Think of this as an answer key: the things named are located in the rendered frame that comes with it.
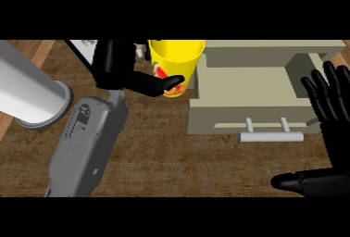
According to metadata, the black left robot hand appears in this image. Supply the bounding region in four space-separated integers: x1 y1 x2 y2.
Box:
91 39 186 98

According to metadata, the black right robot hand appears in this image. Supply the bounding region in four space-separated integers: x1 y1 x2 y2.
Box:
268 60 350 198

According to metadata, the yellow cup with fruit print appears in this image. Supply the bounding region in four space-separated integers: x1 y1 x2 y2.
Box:
147 39 206 98

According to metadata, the beige open drawer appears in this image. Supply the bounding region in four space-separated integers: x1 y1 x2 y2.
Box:
186 39 347 135

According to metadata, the white flat panel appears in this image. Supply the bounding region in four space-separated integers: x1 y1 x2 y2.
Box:
65 39 100 70

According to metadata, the large grey cylinder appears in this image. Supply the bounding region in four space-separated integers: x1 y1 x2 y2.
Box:
0 39 74 131

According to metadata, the white drawer handle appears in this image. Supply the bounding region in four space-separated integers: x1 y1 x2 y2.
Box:
239 117 304 143

